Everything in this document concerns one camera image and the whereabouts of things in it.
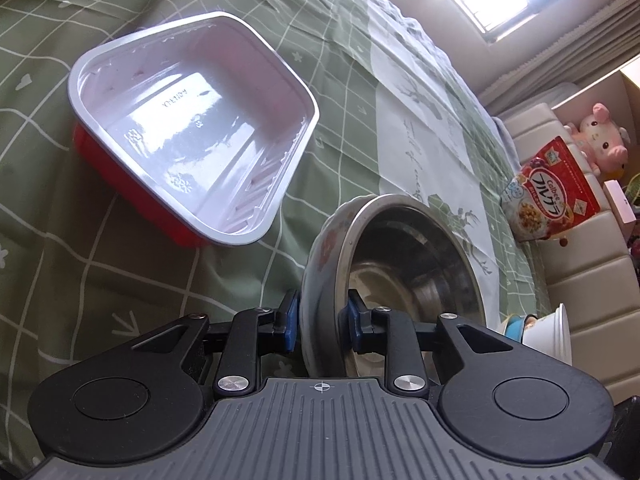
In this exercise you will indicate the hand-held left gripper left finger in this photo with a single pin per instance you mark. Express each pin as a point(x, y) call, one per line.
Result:
point(289, 322)

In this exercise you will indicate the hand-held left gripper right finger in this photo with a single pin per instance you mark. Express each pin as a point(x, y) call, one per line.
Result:
point(353, 327)

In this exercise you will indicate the stainless steel bowl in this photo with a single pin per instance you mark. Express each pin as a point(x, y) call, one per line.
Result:
point(415, 260)

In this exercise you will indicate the blue cup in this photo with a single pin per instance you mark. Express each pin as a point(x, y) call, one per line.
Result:
point(512, 331)

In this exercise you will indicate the white tub with orange sticker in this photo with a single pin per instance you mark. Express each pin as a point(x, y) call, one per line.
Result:
point(550, 335)

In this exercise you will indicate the red white plastic tray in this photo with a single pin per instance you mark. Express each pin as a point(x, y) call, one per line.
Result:
point(200, 125)

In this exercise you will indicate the cream padded headboard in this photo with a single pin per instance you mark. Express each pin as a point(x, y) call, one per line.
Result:
point(585, 280)

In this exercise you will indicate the green checked bed cover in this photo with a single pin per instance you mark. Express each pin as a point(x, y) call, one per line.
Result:
point(60, 260)

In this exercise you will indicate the red cereal bag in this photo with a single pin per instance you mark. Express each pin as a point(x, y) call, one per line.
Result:
point(555, 195)

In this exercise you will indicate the small white box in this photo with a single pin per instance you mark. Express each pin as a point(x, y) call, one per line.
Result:
point(620, 207)

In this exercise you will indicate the pink plush toy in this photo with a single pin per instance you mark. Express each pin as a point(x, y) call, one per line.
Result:
point(602, 135)

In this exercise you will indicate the beige curtain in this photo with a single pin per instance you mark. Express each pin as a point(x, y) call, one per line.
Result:
point(565, 50)

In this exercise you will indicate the beige wardrobe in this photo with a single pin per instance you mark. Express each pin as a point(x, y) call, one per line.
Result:
point(610, 90)

